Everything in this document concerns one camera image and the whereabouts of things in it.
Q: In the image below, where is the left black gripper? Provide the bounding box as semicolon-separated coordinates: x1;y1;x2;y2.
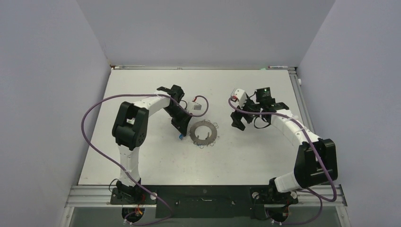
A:
163;105;192;136

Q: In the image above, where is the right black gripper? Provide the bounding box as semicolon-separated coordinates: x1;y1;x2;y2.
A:
231;96;263;130

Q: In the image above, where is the round metal keyring disc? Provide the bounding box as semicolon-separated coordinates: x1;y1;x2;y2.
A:
189;120;219;149

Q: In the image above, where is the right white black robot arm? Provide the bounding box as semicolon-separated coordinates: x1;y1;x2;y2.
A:
228;87;338;202

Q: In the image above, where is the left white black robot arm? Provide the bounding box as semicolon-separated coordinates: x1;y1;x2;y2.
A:
112;85;192;203

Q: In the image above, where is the red white marker pen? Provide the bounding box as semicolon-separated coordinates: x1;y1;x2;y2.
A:
268;66;289;70

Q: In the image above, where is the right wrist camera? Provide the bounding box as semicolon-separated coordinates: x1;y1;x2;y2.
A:
230;88;248;107

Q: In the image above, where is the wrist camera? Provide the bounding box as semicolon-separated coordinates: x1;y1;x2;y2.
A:
230;88;248;107
186;101;203;115

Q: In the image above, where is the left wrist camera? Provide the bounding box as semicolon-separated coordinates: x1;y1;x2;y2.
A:
186;101;203;115

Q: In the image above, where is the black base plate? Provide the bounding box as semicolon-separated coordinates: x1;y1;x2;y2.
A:
110;185;298;219

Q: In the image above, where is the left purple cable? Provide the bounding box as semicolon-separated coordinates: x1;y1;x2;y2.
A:
81;93;210;226

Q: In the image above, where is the aluminium back rail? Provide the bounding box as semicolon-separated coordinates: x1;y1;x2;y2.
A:
111;65;290;70

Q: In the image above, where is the aluminium front rail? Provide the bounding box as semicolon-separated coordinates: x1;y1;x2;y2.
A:
65;185;348;208

